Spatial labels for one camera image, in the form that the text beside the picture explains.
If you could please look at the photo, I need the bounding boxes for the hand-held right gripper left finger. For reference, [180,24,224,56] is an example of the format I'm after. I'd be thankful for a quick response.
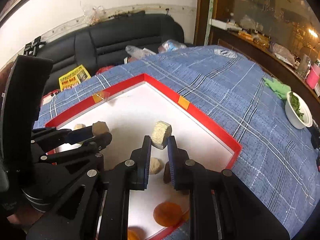
[26,135,152,240]

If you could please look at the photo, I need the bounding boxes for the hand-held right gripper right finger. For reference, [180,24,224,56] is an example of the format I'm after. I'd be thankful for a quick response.
[167,135,290,240]

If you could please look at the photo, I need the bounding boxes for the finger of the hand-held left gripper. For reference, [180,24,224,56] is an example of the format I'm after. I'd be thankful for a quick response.
[40,132,112,174]
[31,126,94,153]

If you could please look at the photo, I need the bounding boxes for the brown round longan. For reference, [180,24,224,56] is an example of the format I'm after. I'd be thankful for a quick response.
[163,161,173,184]

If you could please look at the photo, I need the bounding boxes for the orange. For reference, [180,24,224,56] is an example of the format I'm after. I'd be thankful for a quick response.
[153,201,182,227]
[127,227,145,240]

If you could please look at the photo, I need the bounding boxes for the red-rimmed white tray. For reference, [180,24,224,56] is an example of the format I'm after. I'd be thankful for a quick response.
[45,73,242,240]

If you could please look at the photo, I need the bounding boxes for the yellow leaflet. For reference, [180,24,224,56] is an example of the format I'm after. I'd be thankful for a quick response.
[59,64,92,92]

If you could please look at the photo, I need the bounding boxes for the red plastic bag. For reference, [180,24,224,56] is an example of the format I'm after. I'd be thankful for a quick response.
[95,66,114,75]

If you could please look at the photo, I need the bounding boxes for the black clips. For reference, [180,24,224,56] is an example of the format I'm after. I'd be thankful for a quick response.
[24,36,47,56]

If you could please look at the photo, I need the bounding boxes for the crumpled plastic bag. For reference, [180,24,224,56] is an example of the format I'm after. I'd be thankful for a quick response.
[157,39,187,53]
[125,45,157,60]

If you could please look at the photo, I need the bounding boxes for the blue plaid tablecloth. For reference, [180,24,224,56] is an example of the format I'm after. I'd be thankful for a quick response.
[32,45,320,240]

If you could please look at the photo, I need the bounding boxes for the black leather sofa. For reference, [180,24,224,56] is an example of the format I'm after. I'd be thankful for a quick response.
[25,14,185,93]

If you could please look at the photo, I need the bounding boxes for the hanging plastic bag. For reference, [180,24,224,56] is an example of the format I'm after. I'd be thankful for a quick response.
[80,5,105,25]

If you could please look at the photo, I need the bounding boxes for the white bowl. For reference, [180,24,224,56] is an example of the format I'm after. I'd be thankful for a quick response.
[285,91,313,130]

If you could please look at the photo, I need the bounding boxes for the green cloth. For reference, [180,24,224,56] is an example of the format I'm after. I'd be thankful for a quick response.
[262,77,292,100]

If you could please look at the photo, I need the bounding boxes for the green leaves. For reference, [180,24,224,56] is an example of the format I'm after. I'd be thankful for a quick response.
[289,92,305,122]

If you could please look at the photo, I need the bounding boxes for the black charger device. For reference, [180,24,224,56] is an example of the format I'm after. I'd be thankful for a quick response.
[309,121,320,150]

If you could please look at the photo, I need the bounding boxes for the long white box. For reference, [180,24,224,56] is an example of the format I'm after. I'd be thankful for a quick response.
[211,18,237,30]

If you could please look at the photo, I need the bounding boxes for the clear plastic bag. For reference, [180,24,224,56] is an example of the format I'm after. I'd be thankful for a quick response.
[271,42,295,64]

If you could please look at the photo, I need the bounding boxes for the glass pitcher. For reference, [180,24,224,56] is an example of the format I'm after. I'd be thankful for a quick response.
[297,54,312,78]

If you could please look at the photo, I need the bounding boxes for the pink thermos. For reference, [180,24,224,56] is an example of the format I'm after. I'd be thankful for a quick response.
[306,60,320,87]

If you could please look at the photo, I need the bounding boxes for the wooden cabinet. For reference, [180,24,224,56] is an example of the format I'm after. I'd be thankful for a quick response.
[194,0,320,98]

